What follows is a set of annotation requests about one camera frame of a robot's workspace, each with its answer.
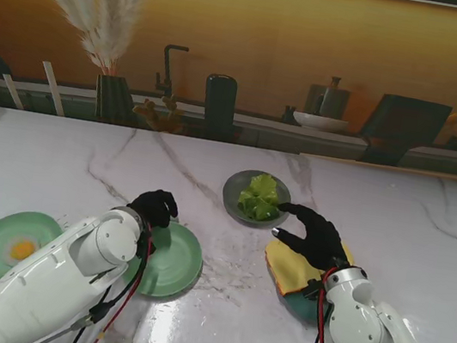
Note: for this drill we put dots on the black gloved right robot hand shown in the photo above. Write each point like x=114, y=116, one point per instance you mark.
x=321, y=243

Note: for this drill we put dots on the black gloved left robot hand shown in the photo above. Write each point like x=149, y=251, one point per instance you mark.
x=153, y=207

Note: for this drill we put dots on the green lettuce leaf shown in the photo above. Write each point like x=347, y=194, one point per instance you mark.
x=259, y=198

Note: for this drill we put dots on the fried egg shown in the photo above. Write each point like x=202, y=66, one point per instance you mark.
x=22, y=250

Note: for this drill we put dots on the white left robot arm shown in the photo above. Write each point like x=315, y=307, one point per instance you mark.
x=67, y=259

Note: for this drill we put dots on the teal round plate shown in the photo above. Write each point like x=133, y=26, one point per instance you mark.
x=300, y=307

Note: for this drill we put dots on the grey round plate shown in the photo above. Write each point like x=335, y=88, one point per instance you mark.
x=234, y=190

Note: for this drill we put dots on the yellow plush toy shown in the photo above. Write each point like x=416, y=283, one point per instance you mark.
x=163, y=117

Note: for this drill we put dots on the dark green ribbed vase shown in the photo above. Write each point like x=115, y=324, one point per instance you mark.
x=111, y=98

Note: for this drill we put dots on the black cylindrical canister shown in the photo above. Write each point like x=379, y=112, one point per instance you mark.
x=218, y=107

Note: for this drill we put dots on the white bowl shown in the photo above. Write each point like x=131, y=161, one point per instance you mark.
x=319, y=122

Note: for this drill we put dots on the small dark bottles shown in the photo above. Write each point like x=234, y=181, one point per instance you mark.
x=288, y=115

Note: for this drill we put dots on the black kitchen faucet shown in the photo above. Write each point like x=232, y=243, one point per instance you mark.
x=166, y=70

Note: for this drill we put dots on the grey lidded pot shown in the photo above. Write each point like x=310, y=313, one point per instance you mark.
x=329, y=100

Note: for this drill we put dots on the dark leaning board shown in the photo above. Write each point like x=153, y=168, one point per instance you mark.
x=406, y=121

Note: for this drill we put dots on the long white stick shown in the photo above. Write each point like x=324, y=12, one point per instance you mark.
x=52, y=87

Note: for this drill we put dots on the short white stick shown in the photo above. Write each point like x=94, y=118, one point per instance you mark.
x=12, y=91

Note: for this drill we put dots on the white pampas grass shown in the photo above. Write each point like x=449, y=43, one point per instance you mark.
x=106, y=8

